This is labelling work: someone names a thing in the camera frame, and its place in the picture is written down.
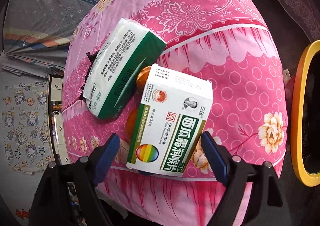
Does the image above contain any green white medicine box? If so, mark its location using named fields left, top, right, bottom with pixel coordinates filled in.
left=126, top=64, right=214, bottom=177

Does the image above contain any green white tissue pack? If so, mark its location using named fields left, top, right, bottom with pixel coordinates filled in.
left=80, top=18, right=167, bottom=120

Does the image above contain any yellow rimmed trash bin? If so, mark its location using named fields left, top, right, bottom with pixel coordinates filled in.
left=290, top=39, right=320, bottom=187

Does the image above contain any cartoon print cloth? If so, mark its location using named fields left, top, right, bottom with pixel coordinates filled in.
left=0, top=70, right=54, bottom=226

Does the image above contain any orange fruit lower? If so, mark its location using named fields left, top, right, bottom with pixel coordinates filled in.
left=125, top=108, right=139, bottom=142

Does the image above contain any orange fruit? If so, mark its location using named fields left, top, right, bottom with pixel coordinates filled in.
left=136, top=66, right=151, bottom=93
left=125, top=108, right=139, bottom=142

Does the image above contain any orange fruit upper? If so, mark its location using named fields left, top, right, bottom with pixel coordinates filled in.
left=136, top=66, right=151, bottom=93

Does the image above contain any pink floral table cover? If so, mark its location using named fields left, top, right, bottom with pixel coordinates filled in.
left=62, top=0, right=288, bottom=225

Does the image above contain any striped grey hanging sheet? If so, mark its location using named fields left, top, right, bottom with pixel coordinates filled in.
left=1, top=0, right=99, bottom=77

